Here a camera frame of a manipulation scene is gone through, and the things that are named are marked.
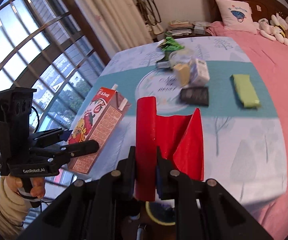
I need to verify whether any white small carton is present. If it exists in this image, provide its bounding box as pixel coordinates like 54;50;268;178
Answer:
189;58;210;86

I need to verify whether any hanging bag on wall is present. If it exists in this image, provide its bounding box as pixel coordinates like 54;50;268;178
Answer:
137;0;164;36

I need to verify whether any red paper box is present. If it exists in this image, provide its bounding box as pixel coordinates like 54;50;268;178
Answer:
135;96;204;202

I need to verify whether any beige small carton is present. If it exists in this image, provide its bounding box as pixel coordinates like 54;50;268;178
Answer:
173;63;190;87

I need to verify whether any dark wooden headboard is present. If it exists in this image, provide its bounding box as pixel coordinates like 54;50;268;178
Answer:
204;0;288;23

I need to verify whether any white embroidered pillow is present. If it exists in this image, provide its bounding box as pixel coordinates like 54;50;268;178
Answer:
215;0;257;34

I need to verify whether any window with metal grille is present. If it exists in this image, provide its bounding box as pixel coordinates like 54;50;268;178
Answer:
0;0;107;205

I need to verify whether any stack of books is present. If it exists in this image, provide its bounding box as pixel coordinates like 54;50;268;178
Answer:
164;20;194;37

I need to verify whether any yellow-rimmed trash bin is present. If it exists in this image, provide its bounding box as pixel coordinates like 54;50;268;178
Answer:
145;202;176;226

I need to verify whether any strawberry milk carton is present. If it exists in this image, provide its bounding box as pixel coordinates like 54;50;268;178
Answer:
67;84;131;174

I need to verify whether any black foil wrapper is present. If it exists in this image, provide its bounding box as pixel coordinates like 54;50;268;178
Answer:
180;87;209;106

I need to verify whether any person's left hand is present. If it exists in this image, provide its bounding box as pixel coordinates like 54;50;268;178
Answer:
5;175;47;199

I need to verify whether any pink bed sheet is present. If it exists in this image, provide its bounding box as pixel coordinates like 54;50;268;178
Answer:
208;21;288;239

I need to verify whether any green snack packet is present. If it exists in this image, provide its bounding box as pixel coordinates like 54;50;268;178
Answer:
231;74;261;108

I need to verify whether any clear plastic bottle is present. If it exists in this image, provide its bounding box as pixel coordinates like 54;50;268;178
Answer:
168;48;195;68

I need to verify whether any green crumpled snack bag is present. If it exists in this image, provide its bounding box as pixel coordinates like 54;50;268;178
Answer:
157;36;184;61

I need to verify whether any white plush toy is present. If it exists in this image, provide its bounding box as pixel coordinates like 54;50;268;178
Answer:
258;13;288;46

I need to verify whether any cream curtain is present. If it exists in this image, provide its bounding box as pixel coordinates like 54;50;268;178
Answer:
75;0;152;57

